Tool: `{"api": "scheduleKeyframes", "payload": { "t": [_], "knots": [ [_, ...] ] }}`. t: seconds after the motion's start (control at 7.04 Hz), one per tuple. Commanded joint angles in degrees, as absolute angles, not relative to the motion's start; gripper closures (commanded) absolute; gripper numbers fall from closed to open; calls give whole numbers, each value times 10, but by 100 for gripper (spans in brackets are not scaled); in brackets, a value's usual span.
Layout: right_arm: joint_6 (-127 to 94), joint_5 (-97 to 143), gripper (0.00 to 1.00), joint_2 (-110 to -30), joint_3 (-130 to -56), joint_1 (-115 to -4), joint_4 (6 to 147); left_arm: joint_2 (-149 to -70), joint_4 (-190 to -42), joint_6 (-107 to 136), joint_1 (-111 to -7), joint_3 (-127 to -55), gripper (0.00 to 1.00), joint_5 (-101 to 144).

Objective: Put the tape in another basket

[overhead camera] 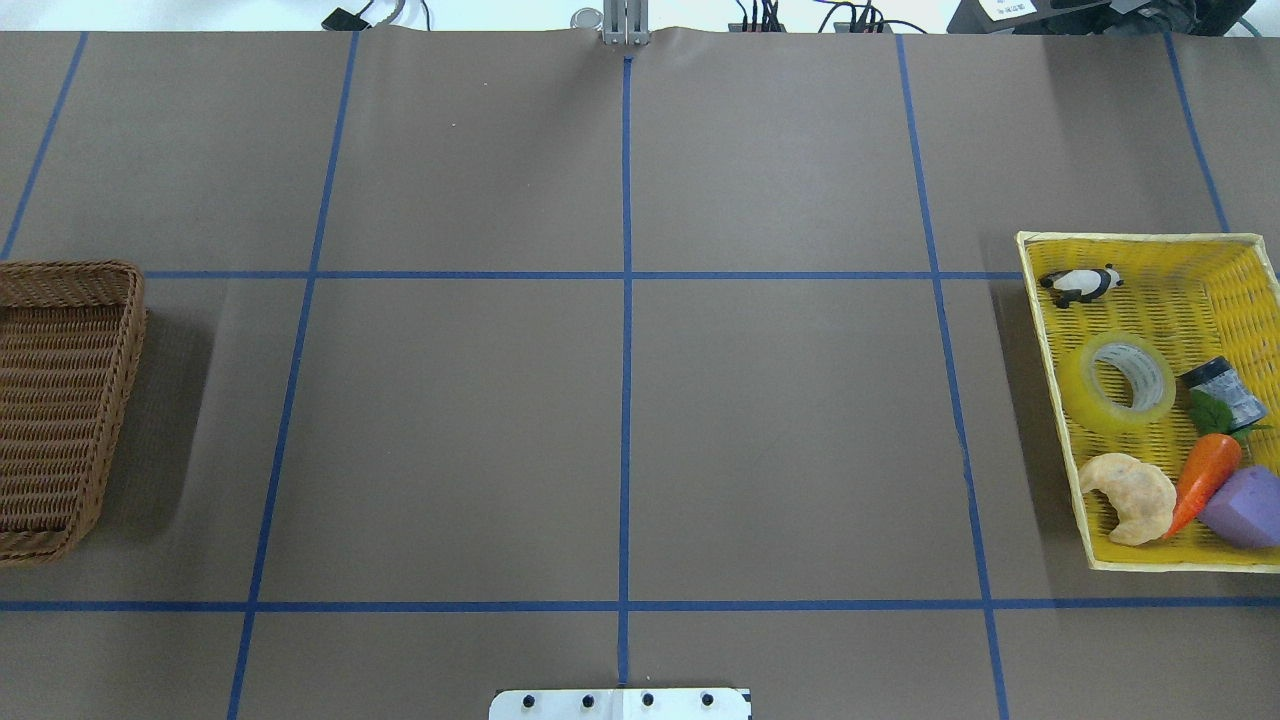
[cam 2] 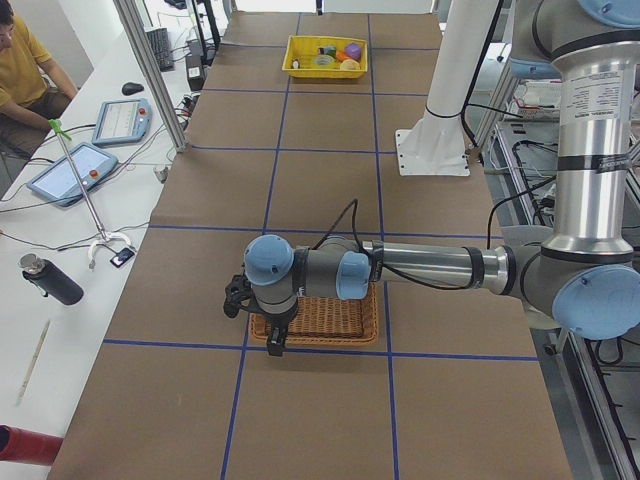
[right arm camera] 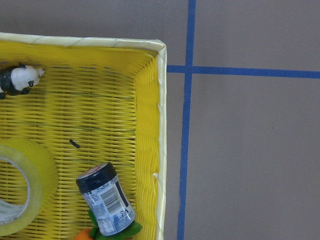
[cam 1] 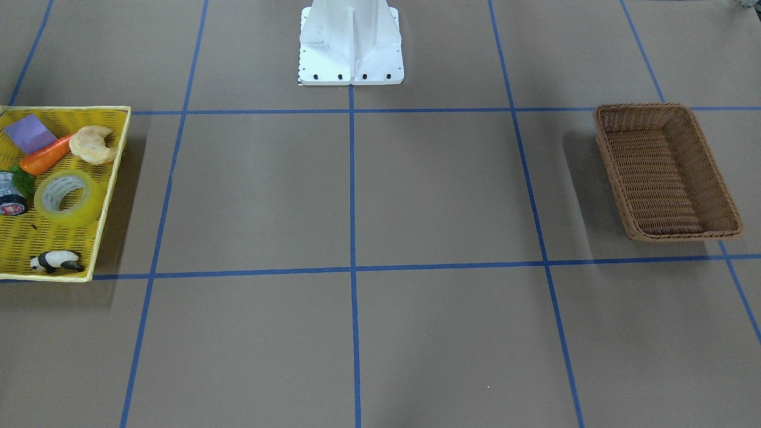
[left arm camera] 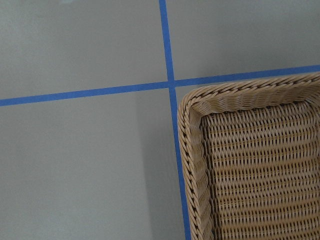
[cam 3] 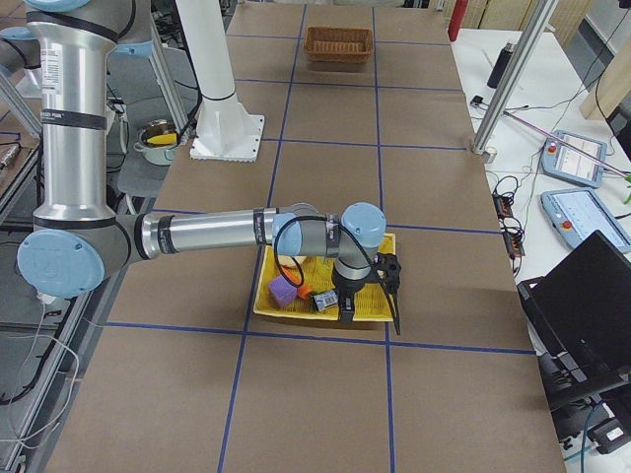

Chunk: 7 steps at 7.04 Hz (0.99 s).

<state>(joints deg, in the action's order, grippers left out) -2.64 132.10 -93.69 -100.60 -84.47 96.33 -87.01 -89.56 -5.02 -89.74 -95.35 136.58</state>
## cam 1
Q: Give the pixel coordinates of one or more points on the purple block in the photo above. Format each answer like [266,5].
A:
[30,134]

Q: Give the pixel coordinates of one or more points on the orange toy carrot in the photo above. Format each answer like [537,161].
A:
[37,163]

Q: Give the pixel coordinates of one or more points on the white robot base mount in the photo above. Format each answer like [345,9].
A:
[350,43]

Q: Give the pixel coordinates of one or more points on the yellow woven basket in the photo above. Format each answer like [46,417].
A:
[30,234]

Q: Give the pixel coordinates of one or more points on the brown wicker basket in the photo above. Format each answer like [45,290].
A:
[666,184]

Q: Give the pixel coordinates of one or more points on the toy panda figure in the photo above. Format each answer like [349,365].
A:
[52,260]

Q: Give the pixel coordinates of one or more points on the yellow tape roll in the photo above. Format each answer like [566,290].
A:
[70,199]

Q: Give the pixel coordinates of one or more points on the toy croissant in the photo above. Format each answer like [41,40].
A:
[89,144]

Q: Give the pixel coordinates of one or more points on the small black lidded jar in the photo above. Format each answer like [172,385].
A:
[13,203]

